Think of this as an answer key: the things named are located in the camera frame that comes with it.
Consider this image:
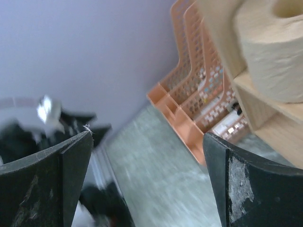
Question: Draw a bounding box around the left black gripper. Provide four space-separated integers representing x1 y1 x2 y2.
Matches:
42 112 112 149

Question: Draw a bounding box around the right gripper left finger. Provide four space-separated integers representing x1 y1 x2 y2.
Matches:
0 131 93 227

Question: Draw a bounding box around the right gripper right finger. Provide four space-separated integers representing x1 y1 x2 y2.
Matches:
203 132 303 227

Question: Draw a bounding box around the beige toilet roll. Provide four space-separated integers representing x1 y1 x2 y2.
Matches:
234 0 303 103

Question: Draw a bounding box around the wooden two-tier shelf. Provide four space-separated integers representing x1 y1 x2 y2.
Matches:
198 0 303 168

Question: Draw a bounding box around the orange plastic desk organizer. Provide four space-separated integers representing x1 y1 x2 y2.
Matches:
147 0 250 165

